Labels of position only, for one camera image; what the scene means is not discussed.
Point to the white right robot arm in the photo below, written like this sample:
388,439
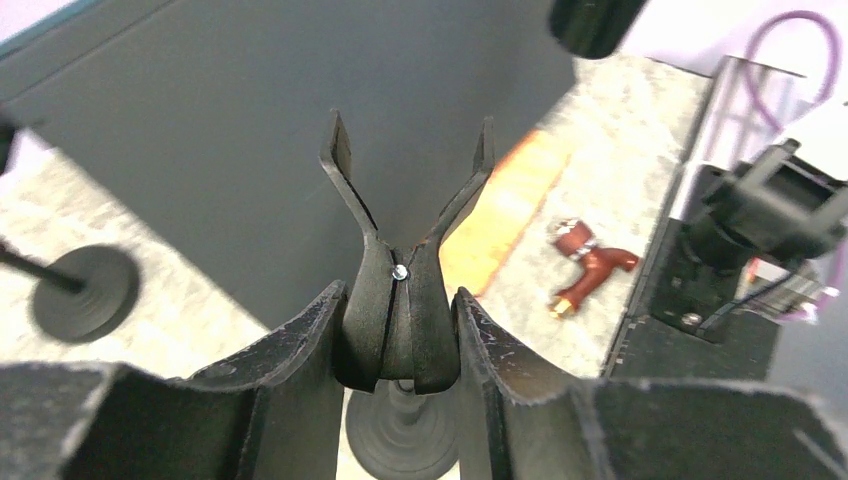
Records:
787,204

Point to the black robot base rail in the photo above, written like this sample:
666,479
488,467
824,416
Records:
645,347

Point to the dark grey network switch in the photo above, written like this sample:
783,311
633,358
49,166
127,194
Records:
206,118

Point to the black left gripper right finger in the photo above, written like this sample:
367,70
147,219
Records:
522,417

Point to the black shock mount desk stand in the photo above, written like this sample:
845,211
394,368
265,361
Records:
84,295

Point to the brown tap fitting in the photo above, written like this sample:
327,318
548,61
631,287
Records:
574,239

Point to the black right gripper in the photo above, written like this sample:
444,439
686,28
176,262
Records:
593,29

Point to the brown wooden board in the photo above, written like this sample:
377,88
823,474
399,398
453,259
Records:
477,249

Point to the black clip desk stand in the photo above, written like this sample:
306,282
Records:
397,348

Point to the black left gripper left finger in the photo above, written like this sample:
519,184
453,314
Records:
269,411

